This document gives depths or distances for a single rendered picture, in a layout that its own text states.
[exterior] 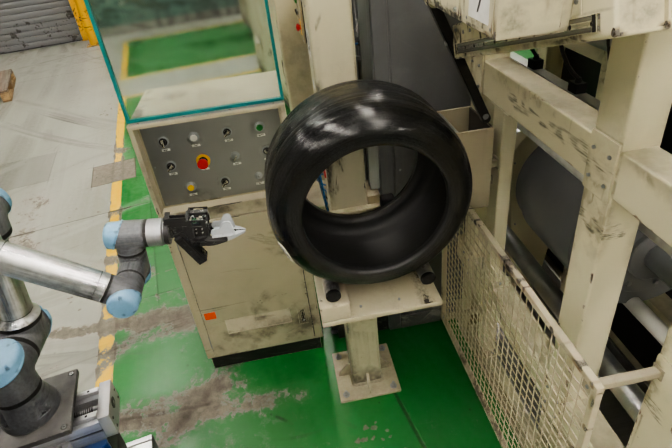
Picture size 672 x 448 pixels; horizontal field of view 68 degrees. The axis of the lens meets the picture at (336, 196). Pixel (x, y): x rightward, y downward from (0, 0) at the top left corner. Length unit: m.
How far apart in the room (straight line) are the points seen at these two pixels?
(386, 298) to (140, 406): 1.41
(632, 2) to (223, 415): 2.10
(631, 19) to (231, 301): 1.82
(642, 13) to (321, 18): 0.83
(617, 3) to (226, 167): 1.43
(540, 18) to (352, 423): 1.77
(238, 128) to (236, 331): 0.97
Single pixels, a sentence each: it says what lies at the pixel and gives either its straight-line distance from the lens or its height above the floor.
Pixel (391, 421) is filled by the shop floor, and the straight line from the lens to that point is 2.26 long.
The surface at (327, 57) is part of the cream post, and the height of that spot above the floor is 1.47.
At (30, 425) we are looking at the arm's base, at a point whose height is 0.74.
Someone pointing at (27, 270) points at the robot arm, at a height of 1.21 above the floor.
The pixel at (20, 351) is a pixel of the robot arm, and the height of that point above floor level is 0.94.
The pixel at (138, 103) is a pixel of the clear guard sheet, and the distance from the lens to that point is 1.84.
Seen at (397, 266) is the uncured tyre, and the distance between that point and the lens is 1.40.
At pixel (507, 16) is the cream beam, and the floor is 1.68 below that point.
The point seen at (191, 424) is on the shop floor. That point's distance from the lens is 2.42.
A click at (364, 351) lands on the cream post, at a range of 2.20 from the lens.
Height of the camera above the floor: 1.88
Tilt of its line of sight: 32 degrees down
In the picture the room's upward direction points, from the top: 7 degrees counter-clockwise
